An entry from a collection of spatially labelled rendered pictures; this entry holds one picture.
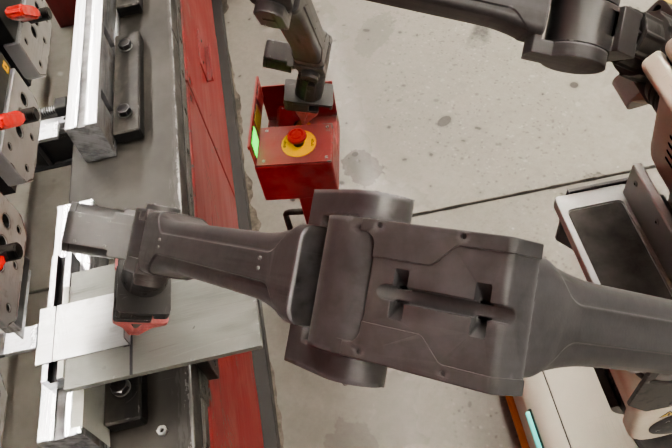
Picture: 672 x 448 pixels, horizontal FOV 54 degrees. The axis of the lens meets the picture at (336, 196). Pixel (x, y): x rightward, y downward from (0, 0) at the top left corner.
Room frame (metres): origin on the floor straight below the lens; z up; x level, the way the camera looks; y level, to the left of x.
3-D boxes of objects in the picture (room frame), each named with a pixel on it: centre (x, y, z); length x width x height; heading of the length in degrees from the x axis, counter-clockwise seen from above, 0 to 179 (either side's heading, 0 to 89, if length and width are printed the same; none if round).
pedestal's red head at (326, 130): (0.97, 0.05, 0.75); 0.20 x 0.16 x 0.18; 170
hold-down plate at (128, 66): (1.08, 0.37, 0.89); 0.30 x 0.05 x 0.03; 1
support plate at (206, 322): (0.47, 0.27, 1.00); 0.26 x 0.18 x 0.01; 91
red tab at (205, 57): (1.50, 0.28, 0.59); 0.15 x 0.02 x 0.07; 1
